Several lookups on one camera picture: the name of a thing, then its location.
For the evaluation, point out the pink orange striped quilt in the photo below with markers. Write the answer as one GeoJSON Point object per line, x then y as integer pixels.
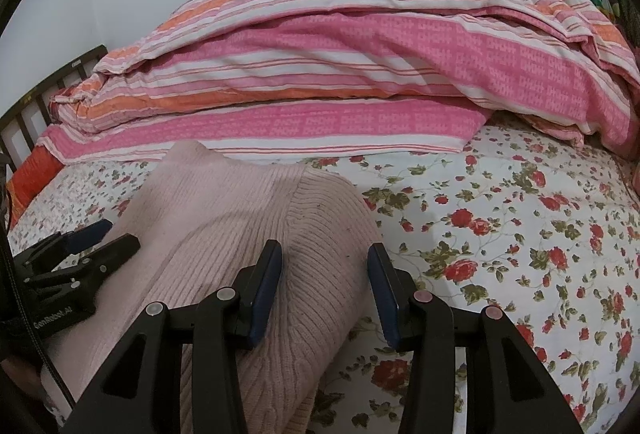
{"type": "Point", "coordinates": [305, 77]}

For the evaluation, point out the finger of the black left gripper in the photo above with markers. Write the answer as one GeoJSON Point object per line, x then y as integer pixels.
{"type": "Point", "coordinates": [80, 237]}
{"type": "Point", "coordinates": [39, 272]}

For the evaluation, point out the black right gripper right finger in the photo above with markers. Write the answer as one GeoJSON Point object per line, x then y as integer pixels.
{"type": "Point", "coordinates": [509, 390]}

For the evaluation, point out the person's left hand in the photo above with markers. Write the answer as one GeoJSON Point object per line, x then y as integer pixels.
{"type": "Point", "coordinates": [25, 377]}

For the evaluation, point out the red embroidered pillow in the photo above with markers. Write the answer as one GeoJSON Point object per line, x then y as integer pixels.
{"type": "Point", "coordinates": [29, 180]}

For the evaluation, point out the pink ribbed knit sweater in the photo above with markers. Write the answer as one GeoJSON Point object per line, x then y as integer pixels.
{"type": "Point", "coordinates": [200, 218]}

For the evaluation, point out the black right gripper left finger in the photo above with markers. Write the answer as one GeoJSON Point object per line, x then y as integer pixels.
{"type": "Point", "coordinates": [137, 388]}

